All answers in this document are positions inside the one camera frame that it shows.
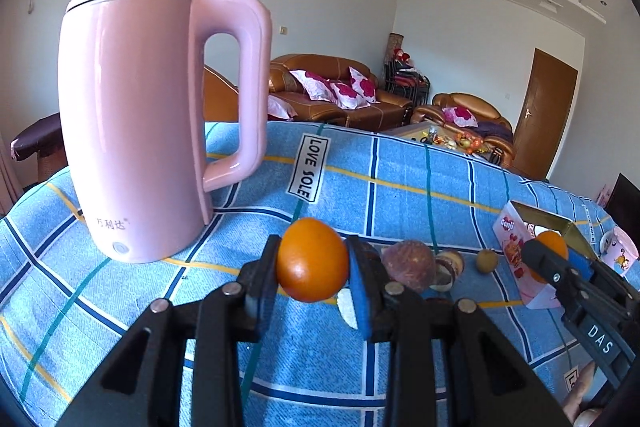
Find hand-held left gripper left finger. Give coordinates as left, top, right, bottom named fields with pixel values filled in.
left=57, top=234, right=283, bottom=427

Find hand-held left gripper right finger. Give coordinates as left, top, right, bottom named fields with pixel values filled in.
left=345, top=236, right=573, bottom=427

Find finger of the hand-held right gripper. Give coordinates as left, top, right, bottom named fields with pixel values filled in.
left=567, top=251, right=639, bottom=309
left=522, top=238, right=597, bottom=314

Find orange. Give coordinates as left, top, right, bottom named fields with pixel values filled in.
left=532, top=230, right=569, bottom=283
left=276, top=217, right=349, bottom=304

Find pink snack box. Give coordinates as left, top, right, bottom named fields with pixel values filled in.
left=492, top=200, right=598, bottom=310

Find brown halved fruit shell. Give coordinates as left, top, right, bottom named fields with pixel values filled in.
left=434, top=250, right=465, bottom=292

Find person's right hand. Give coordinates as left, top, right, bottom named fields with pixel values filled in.
left=561, top=361, right=608, bottom=427

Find white cartoon mug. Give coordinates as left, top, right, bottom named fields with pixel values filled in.
left=598, top=227, right=640, bottom=277

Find purple passion fruit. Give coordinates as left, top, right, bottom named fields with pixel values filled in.
left=381, top=240, right=437, bottom=294

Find small brown-green fruit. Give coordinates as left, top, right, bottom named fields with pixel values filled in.
left=475, top=249, right=499, bottom=274

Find dark flat screen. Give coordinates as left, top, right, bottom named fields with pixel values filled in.
left=607, top=173, right=640, bottom=228

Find blue plaid blanket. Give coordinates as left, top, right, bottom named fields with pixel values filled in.
left=0, top=121, right=631, bottom=427

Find purple cloth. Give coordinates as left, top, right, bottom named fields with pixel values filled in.
left=475, top=119, right=513, bottom=142

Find brown wooden door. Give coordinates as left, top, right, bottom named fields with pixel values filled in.
left=512, top=48, right=579, bottom=180

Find pile of colourful snacks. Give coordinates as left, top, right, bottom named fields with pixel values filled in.
left=420, top=129, right=483, bottom=152

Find wooden coffee table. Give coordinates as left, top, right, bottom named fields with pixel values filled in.
left=387, top=122, right=506, bottom=158

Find white pink floral pillow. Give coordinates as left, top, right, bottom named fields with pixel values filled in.
left=267, top=97, right=296, bottom=122
left=327, top=79, right=371, bottom=110
left=348, top=66, right=377, bottom=104
left=290, top=69, right=336, bottom=102
left=442, top=106, right=478, bottom=128

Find brown leather armchair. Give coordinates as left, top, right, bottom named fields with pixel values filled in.
left=411, top=93, right=516, bottom=168
left=202, top=66, right=241, bottom=122

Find brown leather sofa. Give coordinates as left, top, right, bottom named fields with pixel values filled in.
left=267, top=53, right=416, bottom=132

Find pink electric kettle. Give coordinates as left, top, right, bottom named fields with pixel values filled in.
left=57, top=0, right=273, bottom=264

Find stacked dark chairs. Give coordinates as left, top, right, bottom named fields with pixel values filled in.
left=384, top=57, right=432, bottom=108

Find tall woven vase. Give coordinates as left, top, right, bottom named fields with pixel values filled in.
left=385, top=33, right=405, bottom=68

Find dark brown chair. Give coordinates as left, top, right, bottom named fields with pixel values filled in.
left=10, top=112, right=68, bottom=182

